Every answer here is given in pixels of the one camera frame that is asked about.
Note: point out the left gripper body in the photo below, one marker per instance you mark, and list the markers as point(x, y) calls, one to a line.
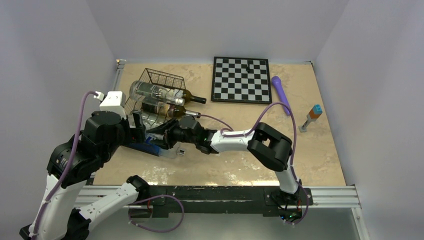
point(129, 134)

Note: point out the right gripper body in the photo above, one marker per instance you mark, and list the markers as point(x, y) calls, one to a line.
point(173, 135)

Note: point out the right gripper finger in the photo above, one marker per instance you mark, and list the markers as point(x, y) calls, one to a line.
point(160, 143)
point(161, 129)

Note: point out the blue square bottle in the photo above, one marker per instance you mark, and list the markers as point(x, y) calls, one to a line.
point(155, 150)

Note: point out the black wire wine rack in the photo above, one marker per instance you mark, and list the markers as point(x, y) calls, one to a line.
point(155, 77)

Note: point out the green bottle grey neck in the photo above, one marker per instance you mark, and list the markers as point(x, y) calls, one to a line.
point(169, 110)

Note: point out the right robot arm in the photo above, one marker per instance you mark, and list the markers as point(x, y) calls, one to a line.
point(271, 148)

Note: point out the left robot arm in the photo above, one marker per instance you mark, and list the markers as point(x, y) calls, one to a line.
point(70, 166)

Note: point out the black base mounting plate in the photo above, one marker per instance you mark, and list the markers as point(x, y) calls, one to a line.
point(268, 201)

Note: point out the black white chessboard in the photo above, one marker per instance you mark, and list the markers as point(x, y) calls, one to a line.
point(231, 83)

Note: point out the purple flashlight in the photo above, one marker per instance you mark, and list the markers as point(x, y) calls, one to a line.
point(277, 84)

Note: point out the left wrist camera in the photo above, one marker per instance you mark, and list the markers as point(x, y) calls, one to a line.
point(113, 101)

